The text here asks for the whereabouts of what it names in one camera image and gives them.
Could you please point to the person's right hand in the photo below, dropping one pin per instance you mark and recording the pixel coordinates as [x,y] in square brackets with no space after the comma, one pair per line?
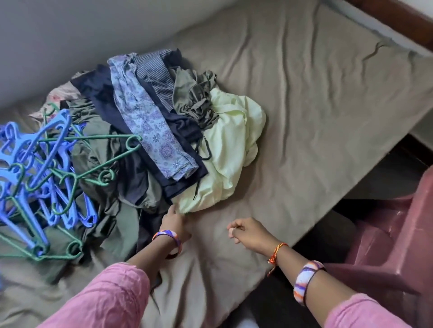
[254,233]

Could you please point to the person's left hand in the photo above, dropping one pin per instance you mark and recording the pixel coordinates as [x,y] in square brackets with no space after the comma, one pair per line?
[176,223]

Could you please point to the olive green button shirt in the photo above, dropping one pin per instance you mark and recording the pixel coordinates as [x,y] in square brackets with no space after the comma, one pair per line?
[101,182]

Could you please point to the light yellow shirt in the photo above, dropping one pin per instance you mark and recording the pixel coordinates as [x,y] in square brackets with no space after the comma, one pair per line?
[230,142]

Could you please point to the blue floral patterned garment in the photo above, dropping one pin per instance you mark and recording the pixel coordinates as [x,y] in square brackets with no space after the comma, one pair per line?
[149,121]

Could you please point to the olive green t-shirt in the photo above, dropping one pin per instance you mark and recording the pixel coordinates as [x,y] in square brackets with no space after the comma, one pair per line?
[193,94]

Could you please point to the navy blue shorts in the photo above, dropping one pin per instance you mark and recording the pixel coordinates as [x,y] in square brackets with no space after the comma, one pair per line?
[101,91]

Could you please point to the blue striped shirt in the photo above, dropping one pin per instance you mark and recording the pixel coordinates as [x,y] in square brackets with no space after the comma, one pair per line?
[155,71]

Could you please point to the pink floral striped garment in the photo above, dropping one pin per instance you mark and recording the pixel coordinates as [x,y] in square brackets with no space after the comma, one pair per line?
[61,94]

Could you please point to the person's left forearm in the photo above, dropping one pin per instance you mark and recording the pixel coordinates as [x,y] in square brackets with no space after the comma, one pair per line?
[152,260]

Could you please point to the person's right forearm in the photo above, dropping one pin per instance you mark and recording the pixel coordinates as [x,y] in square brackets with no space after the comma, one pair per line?
[335,297]

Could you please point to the bed with beige sheet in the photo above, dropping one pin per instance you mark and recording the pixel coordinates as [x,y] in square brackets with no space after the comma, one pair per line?
[325,121]

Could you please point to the striped orange purple bangle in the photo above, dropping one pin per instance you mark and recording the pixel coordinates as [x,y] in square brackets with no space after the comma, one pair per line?
[166,234]

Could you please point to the striped white purple bangle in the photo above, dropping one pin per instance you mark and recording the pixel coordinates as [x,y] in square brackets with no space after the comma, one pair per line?
[304,277]

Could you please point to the maroon plastic chair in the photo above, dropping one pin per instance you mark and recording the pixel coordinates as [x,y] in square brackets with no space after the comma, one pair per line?
[406,243]

